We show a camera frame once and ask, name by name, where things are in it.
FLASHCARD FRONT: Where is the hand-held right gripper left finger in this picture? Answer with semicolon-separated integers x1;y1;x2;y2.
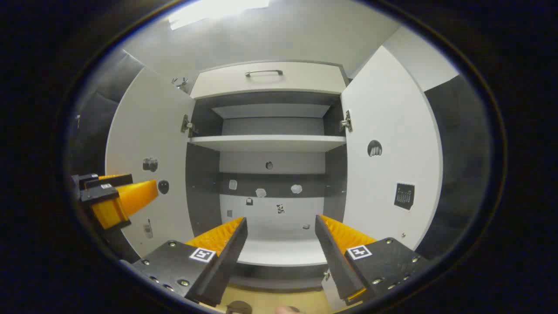
120;217;248;308

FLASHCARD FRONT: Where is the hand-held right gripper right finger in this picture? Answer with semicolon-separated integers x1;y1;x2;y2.
315;214;432;306

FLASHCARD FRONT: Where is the white cabinet door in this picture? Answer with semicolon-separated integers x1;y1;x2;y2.
322;46;444;311
105;66;196;259

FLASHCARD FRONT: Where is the metal left door hinge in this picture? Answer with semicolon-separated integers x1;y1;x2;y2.
181;114;199;136

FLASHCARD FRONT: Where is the white cabinet shelf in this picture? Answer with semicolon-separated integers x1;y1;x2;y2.
188;134;347;152

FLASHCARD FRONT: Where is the white cabinet drawer front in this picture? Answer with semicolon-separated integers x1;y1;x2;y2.
191;61;347;100

